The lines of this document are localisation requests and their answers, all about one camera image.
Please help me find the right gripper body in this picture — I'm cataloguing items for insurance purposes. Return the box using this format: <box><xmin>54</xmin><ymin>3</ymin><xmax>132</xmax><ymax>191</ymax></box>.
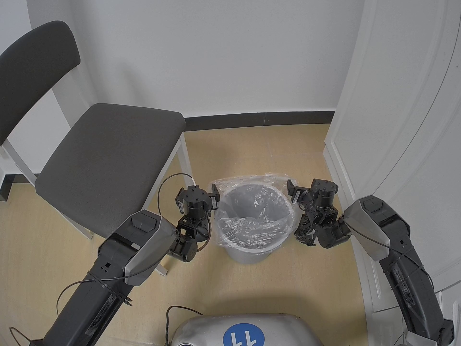
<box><xmin>287</xmin><ymin>180</ymin><xmax>310</xmax><ymax>204</ymax></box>

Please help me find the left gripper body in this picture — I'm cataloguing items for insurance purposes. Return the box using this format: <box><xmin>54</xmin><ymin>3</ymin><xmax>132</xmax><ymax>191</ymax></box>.
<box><xmin>207</xmin><ymin>183</ymin><xmax>221</xmax><ymax>215</ymax></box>

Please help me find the black plastic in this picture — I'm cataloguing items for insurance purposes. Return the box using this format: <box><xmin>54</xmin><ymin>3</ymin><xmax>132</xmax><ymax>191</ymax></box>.
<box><xmin>295</xmin><ymin>213</ymin><xmax>319</xmax><ymax>247</ymax></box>

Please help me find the clear plastic bag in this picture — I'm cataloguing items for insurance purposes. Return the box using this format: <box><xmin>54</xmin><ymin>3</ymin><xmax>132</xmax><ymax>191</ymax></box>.
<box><xmin>209</xmin><ymin>173</ymin><xmax>297</xmax><ymax>253</ymax></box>

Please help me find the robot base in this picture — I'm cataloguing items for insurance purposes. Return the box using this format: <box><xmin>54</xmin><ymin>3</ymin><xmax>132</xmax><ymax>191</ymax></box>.
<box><xmin>173</xmin><ymin>314</ymin><xmax>319</xmax><ymax>346</ymax></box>

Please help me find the white trash bin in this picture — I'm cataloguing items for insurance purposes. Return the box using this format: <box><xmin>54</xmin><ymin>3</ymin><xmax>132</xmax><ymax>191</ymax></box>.
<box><xmin>216</xmin><ymin>184</ymin><xmax>295</xmax><ymax>265</ymax></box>

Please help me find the grey padded white chair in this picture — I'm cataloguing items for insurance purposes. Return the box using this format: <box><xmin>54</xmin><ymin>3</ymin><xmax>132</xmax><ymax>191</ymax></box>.
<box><xmin>0</xmin><ymin>21</ymin><xmax>197</xmax><ymax>277</ymax></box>

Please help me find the white wardrobe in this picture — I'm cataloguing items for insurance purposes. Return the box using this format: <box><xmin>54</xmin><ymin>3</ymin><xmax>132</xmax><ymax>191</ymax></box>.
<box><xmin>323</xmin><ymin>0</ymin><xmax>461</xmax><ymax>314</ymax></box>

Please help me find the black cable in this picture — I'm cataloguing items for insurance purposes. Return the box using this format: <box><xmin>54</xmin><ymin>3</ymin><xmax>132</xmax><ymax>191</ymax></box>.
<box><xmin>56</xmin><ymin>173</ymin><xmax>197</xmax><ymax>323</ymax></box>
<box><xmin>165</xmin><ymin>306</ymin><xmax>204</xmax><ymax>345</ymax></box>

